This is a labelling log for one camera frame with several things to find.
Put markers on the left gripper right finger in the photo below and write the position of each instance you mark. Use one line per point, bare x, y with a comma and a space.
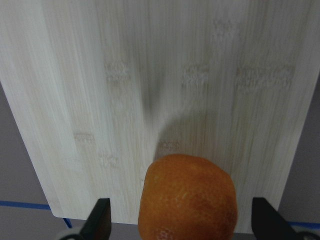
268, 224

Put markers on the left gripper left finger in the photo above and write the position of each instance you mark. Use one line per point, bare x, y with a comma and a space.
98, 225

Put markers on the orange fruit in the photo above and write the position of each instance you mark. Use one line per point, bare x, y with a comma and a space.
187, 198

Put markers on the bamboo cutting board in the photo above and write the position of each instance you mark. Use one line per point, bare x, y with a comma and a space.
99, 89

